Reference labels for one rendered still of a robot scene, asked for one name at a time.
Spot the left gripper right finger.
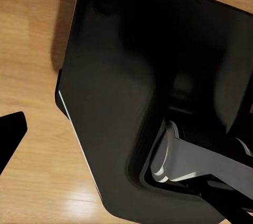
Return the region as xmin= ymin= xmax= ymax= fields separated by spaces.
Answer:
xmin=236 ymin=111 xmax=253 ymax=155

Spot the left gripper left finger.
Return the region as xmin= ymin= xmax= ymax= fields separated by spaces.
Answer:
xmin=0 ymin=111 xmax=27 ymax=175

